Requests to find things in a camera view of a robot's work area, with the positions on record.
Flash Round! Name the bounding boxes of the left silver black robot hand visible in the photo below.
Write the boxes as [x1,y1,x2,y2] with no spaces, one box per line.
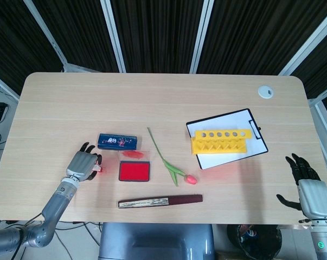
[65,141,103,181]

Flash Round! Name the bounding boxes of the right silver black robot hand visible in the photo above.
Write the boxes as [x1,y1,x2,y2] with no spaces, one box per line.
[276,153,327,220]

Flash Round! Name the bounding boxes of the dark blue printed box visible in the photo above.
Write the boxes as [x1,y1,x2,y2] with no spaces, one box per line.
[97,132,139,151]

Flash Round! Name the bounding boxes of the red ink pad clear lid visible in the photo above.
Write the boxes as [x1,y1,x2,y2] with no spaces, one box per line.
[117,148,153,183]

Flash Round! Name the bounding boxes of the black trash bin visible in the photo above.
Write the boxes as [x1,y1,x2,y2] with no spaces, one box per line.
[226,224,284,260]

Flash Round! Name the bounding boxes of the folded dark red fan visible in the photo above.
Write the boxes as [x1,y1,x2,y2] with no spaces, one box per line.
[118,194,204,210]

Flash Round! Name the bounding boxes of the black-edged white clipboard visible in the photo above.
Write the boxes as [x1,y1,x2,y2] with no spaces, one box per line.
[185,108,269,171]

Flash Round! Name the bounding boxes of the yellow test tube rack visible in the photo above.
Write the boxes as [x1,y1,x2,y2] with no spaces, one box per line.
[190,129,254,155]

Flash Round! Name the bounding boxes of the grey-blue robot torso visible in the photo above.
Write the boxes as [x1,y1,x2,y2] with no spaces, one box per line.
[98,222,216,260]

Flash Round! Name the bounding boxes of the artificial pink tulip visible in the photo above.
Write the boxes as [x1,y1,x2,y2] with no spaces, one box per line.
[147,127,198,187]

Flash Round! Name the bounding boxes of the white frame post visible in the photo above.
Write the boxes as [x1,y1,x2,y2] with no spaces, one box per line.
[277,10,327,77]
[0,69,21,103]
[100,0,126,73]
[189,0,215,74]
[307,82,327,171]
[22,0,68,72]

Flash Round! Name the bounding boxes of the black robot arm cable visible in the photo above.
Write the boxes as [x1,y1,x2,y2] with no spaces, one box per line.
[23,212,44,227]

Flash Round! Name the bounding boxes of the white round cable grommet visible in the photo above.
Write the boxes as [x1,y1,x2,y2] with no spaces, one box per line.
[257,85,273,100]

